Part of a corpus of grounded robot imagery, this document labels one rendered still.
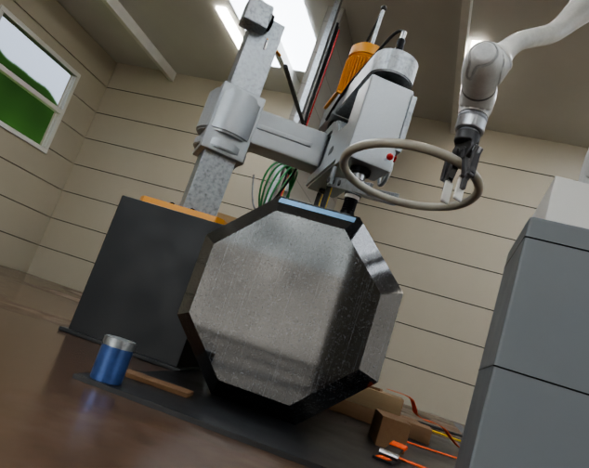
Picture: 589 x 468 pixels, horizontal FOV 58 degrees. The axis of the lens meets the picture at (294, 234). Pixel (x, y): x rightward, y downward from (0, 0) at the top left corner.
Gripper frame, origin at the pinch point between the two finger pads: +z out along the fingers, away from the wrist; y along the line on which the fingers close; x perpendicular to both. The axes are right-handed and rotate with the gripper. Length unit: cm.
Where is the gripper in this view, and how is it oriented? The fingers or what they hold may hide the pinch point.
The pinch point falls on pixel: (452, 191)
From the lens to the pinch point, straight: 167.1
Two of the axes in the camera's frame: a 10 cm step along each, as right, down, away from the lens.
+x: -8.2, -4.0, -4.1
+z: -3.2, 9.1, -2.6
